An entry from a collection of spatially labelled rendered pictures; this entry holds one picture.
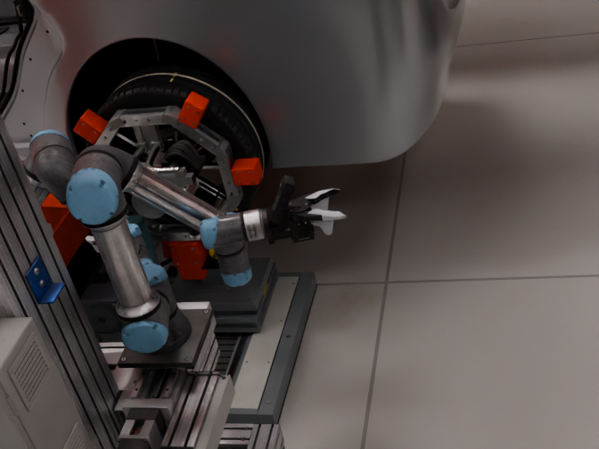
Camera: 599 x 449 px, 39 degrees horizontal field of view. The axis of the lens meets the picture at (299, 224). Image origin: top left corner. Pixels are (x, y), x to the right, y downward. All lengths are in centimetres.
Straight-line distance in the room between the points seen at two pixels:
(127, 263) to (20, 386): 38
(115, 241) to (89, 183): 18
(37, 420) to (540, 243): 250
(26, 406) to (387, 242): 235
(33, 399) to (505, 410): 176
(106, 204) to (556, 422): 182
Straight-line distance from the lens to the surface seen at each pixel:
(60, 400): 212
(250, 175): 300
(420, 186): 435
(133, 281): 214
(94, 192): 197
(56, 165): 242
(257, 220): 204
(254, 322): 347
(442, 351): 340
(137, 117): 302
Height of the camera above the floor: 235
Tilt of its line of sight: 34 degrees down
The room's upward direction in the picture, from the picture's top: 13 degrees counter-clockwise
